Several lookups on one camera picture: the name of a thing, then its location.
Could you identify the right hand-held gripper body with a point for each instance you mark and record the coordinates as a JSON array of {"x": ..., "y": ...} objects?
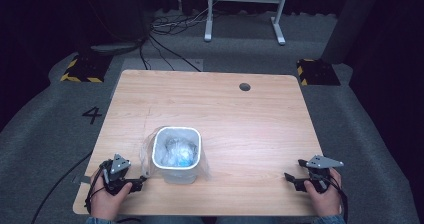
[{"x": 319, "y": 172}]

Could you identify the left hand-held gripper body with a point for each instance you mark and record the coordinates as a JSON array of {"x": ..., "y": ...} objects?
[{"x": 117, "y": 170}]

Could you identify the white bin with plastic liner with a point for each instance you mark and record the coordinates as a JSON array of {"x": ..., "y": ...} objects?
[{"x": 146, "y": 157}]

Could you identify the white trash bin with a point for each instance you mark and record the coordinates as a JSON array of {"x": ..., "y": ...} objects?
[{"x": 177, "y": 154}]

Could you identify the person's right hand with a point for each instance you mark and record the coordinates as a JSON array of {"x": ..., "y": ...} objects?
[{"x": 321, "y": 197}]

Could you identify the person's left hand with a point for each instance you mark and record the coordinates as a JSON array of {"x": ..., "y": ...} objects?
[{"x": 107, "y": 200}]

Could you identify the person's right denim sleeve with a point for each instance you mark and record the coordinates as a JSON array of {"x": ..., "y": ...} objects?
[{"x": 328, "y": 220}]

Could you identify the person's denim sleeve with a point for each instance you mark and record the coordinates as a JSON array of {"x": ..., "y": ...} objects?
[
  {"x": 328, "y": 220},
  {"x": 100, "y": 220}
]

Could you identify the crumpled plastic waste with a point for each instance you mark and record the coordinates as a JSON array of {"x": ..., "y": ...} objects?
[{"x": 178, "y": 152}]

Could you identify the person's left denim sleeve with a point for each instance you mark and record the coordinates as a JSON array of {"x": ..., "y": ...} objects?
[{"x": 100, "y": 220}]

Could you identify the black yellow striped floor plate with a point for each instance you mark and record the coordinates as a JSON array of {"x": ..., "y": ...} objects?
[
  {"x": 86, "y": 68},
  {"x": 317, "y": 72}
]

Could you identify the grey pillar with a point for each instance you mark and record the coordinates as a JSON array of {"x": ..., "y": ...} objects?
[{"x": 353, "y": 20}]

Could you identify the white metal stand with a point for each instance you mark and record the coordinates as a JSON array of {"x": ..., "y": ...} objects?
[{"x": 246, "y": 12}]

